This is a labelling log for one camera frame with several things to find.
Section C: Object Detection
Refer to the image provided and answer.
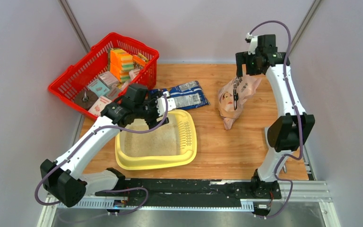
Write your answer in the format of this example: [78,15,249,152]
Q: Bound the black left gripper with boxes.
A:
[134,91,169,131]

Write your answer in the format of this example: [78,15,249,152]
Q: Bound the black bag clip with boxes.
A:
[233,85,239,110]

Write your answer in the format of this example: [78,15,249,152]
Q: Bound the pink cat litter bag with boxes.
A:
[217,75,261,130]

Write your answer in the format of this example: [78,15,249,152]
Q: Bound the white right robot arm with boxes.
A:
[235,33,315,198]

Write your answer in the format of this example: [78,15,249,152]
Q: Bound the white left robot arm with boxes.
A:
[35,83,176,208]

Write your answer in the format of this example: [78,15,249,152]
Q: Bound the grey pink small box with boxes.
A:
[98,71,120,88]

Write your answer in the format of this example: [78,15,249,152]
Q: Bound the teal small box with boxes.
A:
[87,79,110,97]

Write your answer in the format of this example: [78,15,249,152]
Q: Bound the blue chips bag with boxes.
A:
[149,80,210,110]

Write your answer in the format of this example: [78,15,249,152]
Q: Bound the orange yellow sponge pack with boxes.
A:
[109,48,134,83]

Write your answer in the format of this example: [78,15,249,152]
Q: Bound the brown round disc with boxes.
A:
[74,90,98,110]

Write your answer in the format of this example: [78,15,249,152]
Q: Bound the red plastic basket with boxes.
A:
[48,32,159,121]

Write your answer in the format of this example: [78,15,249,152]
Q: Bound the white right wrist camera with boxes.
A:
[245,33,258,55]

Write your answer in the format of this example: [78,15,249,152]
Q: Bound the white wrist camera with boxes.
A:
[157,97,177,116]
[245,33,258,55]

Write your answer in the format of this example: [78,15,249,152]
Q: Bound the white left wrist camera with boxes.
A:
[157,97,177,116]

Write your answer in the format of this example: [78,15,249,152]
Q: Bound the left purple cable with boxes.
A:
[34,95,170,217]

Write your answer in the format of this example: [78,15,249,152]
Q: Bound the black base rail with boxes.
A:
[95,178,281,208]

